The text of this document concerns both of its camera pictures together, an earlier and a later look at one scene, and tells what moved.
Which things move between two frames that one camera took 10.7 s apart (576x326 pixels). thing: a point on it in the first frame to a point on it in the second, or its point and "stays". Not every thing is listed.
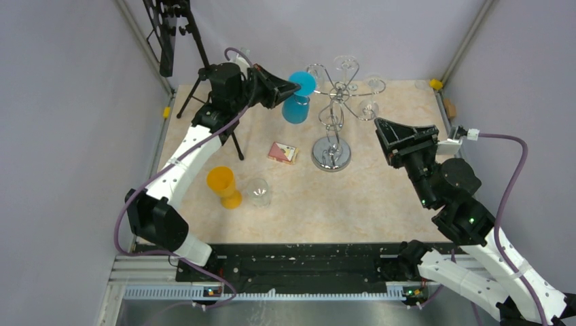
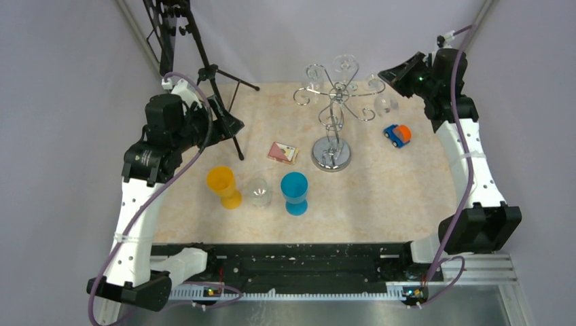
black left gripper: (276, 88) to (225, 126)
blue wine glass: (296, 105) to (294, 187)
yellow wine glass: (221, 179) stays
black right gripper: (400, 140) to (397, 76)
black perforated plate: (156, 11) stays
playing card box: (282, 153) stays
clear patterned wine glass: (258, 193) stays
